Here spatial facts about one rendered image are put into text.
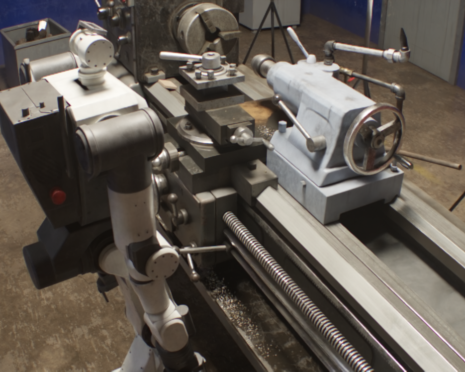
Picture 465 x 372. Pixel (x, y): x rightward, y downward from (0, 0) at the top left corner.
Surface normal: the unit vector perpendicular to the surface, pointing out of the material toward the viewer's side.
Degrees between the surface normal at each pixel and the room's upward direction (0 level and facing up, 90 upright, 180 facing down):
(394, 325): 36
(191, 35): 90
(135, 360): 60
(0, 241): 0
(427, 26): 90
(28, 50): 90
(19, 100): 0
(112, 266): 90
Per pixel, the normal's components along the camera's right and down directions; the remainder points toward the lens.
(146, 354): -0.72, -0.16
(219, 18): 0.45, 0.50
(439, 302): 0.12, -0.56
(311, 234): -0.52, -0.53
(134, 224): 0.18, 0.55
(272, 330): 0.00, -0.83
